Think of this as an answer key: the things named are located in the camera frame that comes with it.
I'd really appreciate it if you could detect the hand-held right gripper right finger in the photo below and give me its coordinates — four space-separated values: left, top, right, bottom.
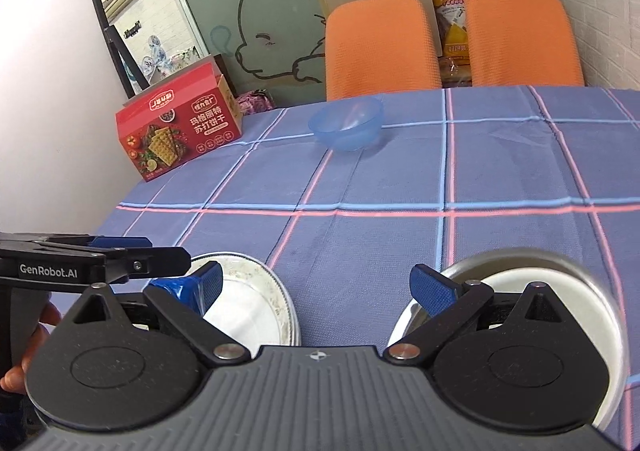
381 264 576 363

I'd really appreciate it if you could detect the plaid blue tablecloth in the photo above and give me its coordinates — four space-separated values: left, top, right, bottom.
47 85 640 447

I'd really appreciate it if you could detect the purple floral cloth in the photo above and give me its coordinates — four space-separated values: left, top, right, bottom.
236 88 275 116

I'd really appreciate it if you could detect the clear bread packet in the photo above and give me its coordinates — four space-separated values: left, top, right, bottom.
439 56 473 88

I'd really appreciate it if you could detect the red cracker box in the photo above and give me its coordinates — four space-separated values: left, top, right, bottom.
115 54 244 183

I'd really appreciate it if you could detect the large white floral-rim plate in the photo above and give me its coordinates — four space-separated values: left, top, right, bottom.
187 251 302 348

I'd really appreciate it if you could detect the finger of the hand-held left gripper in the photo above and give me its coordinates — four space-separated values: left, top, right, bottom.
102 247 192 284
30 233 153 254

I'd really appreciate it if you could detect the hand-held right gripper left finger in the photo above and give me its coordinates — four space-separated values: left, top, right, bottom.
65 260 252 366

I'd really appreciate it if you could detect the white bowl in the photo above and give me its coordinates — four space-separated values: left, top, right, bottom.
387 267 617 432

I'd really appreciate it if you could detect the white board black frame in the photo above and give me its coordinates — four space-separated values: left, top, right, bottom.
0 0 136 232

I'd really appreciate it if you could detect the orange chair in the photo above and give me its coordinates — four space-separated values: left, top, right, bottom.
324 0 443 102
465 0 586 88

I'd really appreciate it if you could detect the yellow snack bag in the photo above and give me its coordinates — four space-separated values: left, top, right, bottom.
426 0 473 57

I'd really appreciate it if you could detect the blue white floral decoration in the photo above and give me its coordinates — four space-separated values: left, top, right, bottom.
137 34 176 77

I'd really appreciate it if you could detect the blue plastic bowl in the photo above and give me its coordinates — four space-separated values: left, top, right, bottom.
307 97 385 153

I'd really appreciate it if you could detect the stainless steel bowl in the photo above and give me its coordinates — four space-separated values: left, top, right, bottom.
385 248 630 434

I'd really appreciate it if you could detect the person's left hand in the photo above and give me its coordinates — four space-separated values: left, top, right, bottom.
0 303 62 393

